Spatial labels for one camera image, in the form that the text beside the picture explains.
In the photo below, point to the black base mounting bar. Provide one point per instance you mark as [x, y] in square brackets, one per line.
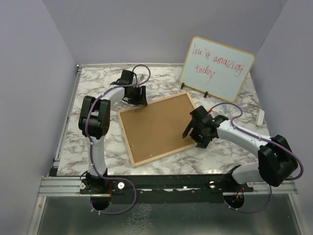
[162, 189]

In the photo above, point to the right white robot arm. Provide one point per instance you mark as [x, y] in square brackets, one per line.
[276, 161]

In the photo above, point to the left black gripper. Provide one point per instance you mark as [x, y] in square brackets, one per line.
[138, 100]

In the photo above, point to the brown cardboard backing board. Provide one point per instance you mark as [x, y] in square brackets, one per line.
[156, 124]

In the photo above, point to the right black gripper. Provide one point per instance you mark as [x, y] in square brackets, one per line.
[203, 142]

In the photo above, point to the wooden picture frame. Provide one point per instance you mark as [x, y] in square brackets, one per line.
[132, 147]

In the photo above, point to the white whiteboard eraser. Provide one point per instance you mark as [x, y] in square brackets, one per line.
[260, 118]

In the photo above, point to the yellow-rimmed whiteboard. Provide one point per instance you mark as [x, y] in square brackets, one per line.
[216, 69]

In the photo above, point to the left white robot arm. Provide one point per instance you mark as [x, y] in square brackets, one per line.
[95, 116]

